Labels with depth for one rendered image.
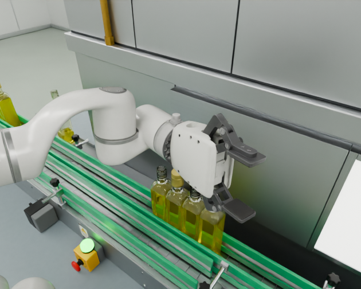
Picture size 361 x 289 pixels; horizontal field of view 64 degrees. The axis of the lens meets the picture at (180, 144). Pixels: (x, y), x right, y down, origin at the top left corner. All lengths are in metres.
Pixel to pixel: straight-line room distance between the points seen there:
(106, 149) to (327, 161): 0.47
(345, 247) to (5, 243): 1.12
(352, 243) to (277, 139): 0.31
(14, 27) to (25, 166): 6.45
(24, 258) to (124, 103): 0.86
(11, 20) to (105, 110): 6.40
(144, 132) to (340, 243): 0.57
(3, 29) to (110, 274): 6.10
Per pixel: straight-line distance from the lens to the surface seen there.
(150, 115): 0.53
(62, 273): 1.14
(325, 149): 0.69
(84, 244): 1.05
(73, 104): 0.47
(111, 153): 0.52
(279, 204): 0.83
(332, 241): 0.86
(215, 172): 0.43
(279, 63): 0.68
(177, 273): 0.83
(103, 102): 0.47
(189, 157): 0.44
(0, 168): 0.47
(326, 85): 0.66
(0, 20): 6.77
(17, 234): 1.31
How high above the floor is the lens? 1.68
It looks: 37 degrees down
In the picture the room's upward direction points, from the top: straight up
